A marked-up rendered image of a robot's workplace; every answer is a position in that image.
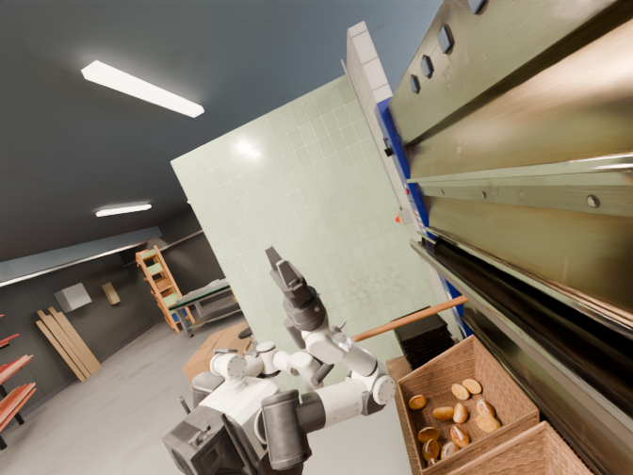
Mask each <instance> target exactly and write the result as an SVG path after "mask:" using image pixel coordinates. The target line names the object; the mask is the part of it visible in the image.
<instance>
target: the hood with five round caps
mask: <svg viewBox="0 0 633 475"><path fill-rule="evenodd" d="M627 1H628V0H445V1H444V3H443V5H442V6H441V8H440V9H439V11H438V13H437V15H436V17H435V19H434V21H433V22H432V24H431V26H430V29H429V31H428V33H427V34H426V36H425V38H424V40H423V41H422V43H421V45H420V46H419V48H418V50H417V52H416V54H415V56H414V58H413V60H412V62H411V64H410V66H409V68H408V70H407V71H406V73H405V75H404V76H403V78H402V80H401V82H400V83H399V85H398V88H397V90H396V92H395V94H394V95H393V97H392V99H391V101H390V103H389V105H388V109H389V111H390V114H391V117H392V119H393V122H394V124H395V127H396V129H397V131H398V135H399V138H400V140H401V143H402V146H405V145H408V144H410V143H412V142H413V141H415V140H416V139H418V138H420V137H421V136H423V135H424V134H426V133H427V132H429V131H430V130H431V129H432V128H434V127H436V126H437V125H439V124H440V123H442V122H444V121H445V120H447V119H448V118H450V117H451V116H453V115H454V114H456V113H457V112H459V111H461V110H462V109H464V108H465V107H467V106H469V105H470V104H472V103H473V102H475V101H476V100H478V99H479V98H480V97H481V96H483V95H485V94H486V93H488V92H489V91H491V90H493V89H494V88H496V87H497V86H499V85H500V84H502V83H503V82H505V81H506V80H508V79H510V78H511V77H513V76H514V75H516V74H518V73H519V72H521V71H522V70H524V69H525V68H526V67H527V66H529V65H530V64H532V63H534V62H535V61H537V60H538V59H540V58H541V57H543V56H545V55H546V54H548V53H549V52H551V51H552V50H554V49H555V48H557V47H559V46H560V45H562V44H563V43H565V42H566V41H568V40H570V39H571V38H572V37H573V36H575V35H576V34H578V33H579V32H581V31H583V30H584V29H586V28H587V27H589V26H590V25H592V24H594V23H595V22H597V21H598V20H600V19H601V18H603V17H604V16H606V15H608V14H609V13H611V12H612V11H614V10H615V9H616V8H618V7H619V6H621V5H622V4H624V3H625V2H627Z"/></svg>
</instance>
